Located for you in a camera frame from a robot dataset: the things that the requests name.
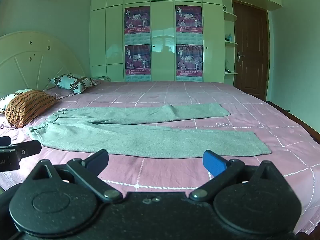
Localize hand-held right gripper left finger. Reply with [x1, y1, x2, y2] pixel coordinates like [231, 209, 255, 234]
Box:
[24, 149, 123, 203]

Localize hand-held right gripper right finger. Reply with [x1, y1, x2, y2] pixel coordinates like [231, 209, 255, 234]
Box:
[189, 150, 288, 202]

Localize green cloth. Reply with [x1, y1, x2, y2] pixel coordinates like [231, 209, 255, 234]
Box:
[29, 103, 272, 159]

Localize orange striped pillow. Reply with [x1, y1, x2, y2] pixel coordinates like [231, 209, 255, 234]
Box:
[5, 90, 58, 128]

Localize white patterned pillow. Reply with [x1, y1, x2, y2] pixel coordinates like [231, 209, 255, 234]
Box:
[49, 74, 97, 94]
[0, 89, 33, 114]

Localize pink checked bed sheet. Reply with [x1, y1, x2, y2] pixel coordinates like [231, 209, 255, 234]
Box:
[0, 81, 320, 230]

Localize cream wooden headboard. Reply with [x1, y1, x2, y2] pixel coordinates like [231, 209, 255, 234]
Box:
[0, 31, 87, 95]

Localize brown wooden door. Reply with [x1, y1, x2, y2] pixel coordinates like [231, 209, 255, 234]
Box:
[232, 0, 270, 101]

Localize green wardrobe with posters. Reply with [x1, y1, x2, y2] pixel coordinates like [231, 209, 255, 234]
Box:
[90, 0, 283, 83]

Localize cream corner shelves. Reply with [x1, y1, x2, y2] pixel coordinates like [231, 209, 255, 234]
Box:
[222, 4, 239, 75]

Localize dark wooden bed frame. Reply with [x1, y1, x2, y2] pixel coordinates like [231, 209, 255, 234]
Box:
[265, 101, 320, 145]

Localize purple wall poster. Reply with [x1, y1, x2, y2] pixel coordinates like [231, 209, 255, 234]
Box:
[176, 44, 203, 83]
[124, 5, 151, 46]
[124, 44, 152, 82]
[175, 4, 203, 45]

